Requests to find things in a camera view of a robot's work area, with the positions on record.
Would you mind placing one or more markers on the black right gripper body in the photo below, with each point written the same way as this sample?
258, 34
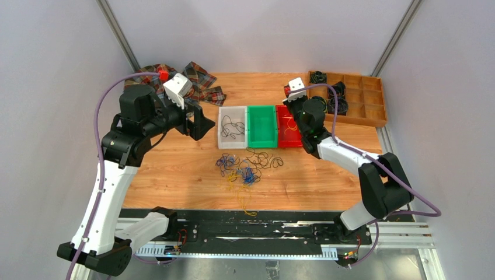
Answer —
295, 107

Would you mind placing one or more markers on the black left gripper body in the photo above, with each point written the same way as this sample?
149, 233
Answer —
189, 127

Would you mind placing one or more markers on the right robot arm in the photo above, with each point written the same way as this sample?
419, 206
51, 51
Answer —
380, 176

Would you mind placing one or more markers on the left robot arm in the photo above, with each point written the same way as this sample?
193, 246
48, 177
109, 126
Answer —
97, 245

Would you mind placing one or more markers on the red plastic bin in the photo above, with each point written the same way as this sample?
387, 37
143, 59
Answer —
288, 133

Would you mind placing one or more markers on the white plastic bin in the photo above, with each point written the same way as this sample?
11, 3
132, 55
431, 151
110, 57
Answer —
232, 127

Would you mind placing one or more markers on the plaid cloth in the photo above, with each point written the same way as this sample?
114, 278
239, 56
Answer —
202, 89

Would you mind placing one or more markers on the green plastic bin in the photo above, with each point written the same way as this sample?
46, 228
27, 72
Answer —
262, 132

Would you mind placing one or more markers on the wooden compartment tray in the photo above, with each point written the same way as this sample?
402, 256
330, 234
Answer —
365, 98

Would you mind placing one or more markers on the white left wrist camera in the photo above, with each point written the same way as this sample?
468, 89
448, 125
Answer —
177, 88

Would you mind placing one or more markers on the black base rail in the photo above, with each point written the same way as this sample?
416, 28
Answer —
234, 234

